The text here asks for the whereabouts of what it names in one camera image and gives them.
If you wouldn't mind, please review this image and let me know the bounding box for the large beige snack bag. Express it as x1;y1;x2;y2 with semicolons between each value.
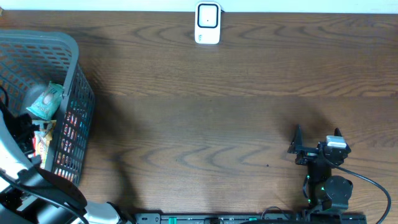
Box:
32;120;57;169

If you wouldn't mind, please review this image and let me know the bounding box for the teal wet wipes pack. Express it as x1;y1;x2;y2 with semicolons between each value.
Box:
26;82;63;121

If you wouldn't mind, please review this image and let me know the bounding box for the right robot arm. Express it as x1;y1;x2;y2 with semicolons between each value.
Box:
288;126;353;222

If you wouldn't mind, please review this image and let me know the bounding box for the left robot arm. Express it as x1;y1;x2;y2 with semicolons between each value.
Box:
1;103;136;223

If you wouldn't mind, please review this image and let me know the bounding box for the white barcode scanner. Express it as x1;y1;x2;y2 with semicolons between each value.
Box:
194;1;221;45

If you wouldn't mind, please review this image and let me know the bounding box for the grey plastic shopping basket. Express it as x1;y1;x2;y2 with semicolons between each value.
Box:
1;30;95;185

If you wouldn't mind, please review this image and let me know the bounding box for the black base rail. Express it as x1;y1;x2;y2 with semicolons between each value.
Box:
134;213;367;224

